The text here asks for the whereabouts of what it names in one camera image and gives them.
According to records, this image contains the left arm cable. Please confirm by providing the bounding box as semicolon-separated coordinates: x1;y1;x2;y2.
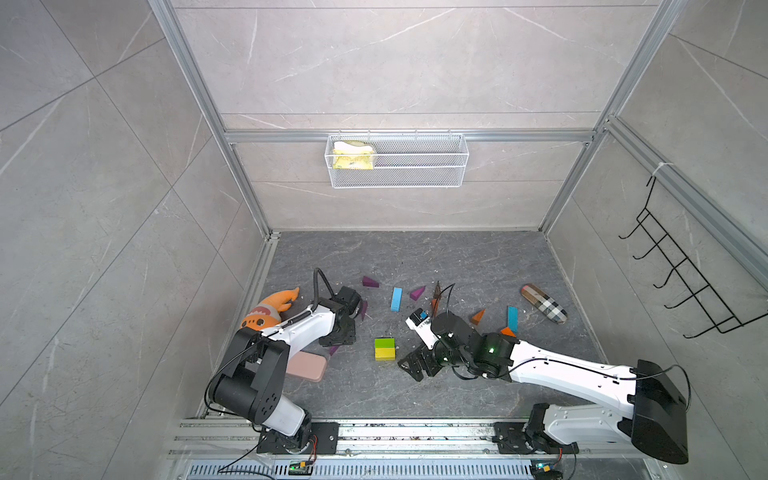
203;267;337;415

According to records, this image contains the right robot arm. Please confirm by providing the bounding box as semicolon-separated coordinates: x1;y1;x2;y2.
398;309;689;465

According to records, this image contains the green block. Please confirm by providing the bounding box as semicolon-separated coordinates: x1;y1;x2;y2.
375;338;396;350

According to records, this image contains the pink rounded case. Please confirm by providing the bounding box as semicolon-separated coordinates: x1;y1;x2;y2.
286;351;328;383

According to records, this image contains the orange plush fish toy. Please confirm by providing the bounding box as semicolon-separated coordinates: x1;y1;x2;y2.
240;288;300;331

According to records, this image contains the plaid patterned pouch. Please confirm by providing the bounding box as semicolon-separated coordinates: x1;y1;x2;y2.
520;284;568;324

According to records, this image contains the metal front rail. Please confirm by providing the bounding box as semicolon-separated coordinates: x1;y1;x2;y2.
158;417;675;479

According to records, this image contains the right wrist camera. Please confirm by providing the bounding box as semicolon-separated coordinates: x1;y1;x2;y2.
406;308;438;350

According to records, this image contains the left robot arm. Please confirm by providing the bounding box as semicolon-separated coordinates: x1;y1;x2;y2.
204;286;362;446

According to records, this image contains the teal blue block right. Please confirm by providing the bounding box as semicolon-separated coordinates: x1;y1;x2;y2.
507;306;519;334

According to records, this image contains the white wire mesh basket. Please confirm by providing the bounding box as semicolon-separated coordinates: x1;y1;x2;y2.
324;132;470;189

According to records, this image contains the yellow block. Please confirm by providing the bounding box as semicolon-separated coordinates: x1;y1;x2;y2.
374;347;396;361

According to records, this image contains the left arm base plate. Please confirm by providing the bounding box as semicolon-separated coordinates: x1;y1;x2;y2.
257;422;340;455

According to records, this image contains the light blue long block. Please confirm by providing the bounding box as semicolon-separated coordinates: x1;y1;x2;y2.
390;287;403;312

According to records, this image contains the yellow cloth in basket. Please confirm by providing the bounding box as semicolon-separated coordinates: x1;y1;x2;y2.
331;140;377;170

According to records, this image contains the small orange wedge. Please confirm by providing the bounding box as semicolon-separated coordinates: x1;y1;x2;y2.
470;309;486;325

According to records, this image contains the black wire hook rack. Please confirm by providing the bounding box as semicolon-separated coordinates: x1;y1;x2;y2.
618;176;767;340

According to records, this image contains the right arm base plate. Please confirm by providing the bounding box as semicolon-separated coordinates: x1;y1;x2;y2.
492;422;579;455

